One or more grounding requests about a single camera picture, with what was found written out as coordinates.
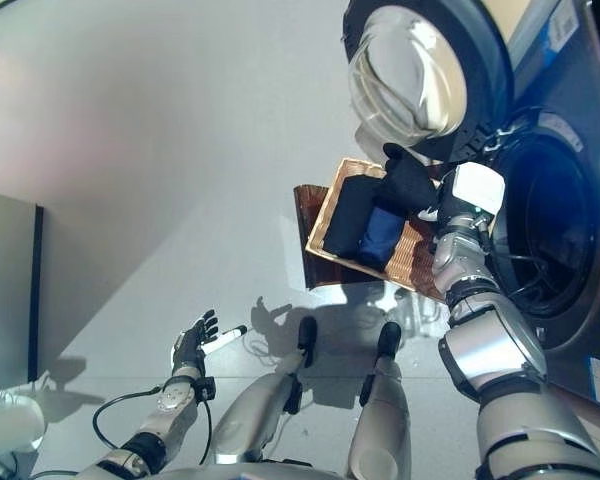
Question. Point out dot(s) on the silver right robot leg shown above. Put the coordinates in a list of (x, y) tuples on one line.
[(385, 425)]

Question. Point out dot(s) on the brown wooden stool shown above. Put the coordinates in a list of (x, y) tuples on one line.
[(310, 235)]

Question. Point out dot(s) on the blue garment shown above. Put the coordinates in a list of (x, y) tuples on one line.
[(380, 235)]

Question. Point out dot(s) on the white cabinet side panel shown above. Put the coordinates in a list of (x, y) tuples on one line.
[(535, 25)]

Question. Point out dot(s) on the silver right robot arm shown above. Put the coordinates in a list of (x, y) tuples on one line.
[(490, 350)]

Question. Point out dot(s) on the round glass washing machine door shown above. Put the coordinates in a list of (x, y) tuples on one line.
[(410, 75)]

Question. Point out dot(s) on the grey cabinet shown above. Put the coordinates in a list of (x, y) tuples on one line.
[(5, 290)]

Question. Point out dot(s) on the silver robot torso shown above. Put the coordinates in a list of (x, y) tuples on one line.
[(255, 474)]

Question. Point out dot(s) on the rectangular wicker laundry basket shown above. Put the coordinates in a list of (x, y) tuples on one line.
[(410, 260)]

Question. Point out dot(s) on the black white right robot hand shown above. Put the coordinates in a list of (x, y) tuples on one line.
[(475, 190)]

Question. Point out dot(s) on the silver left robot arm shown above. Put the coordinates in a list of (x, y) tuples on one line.
[(172, 400)]

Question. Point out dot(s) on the small black left wrist camera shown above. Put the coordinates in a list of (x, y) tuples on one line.
[(206, 389)]

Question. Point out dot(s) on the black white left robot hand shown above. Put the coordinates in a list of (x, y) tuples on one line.
[(190, 345)]

